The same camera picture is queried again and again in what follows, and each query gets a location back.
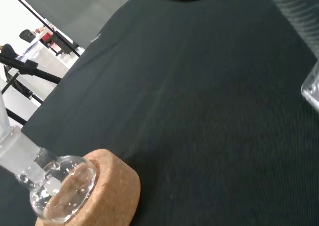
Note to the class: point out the black office chair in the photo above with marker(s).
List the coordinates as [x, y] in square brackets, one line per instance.
[26, 35]

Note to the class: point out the black tripod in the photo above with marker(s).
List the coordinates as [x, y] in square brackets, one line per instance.
[25, 68]

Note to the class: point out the white desk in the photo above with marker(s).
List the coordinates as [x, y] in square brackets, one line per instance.
[47, 56]

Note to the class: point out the clear round-bottom flask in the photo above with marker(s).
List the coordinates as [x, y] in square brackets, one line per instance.
[57, 186]

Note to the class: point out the black table cloth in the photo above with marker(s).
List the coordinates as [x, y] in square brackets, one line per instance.
[187, 111]

